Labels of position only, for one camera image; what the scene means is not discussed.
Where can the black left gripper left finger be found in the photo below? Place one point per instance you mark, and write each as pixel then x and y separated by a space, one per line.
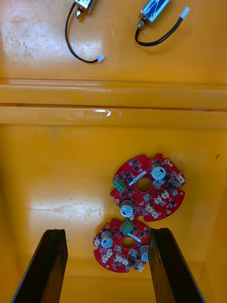
pixel 45 267

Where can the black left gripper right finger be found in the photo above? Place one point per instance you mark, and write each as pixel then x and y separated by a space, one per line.
pixel 168 267

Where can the round red circuit board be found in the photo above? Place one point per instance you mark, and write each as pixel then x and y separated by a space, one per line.
pixel 113 262
pixel 163 201

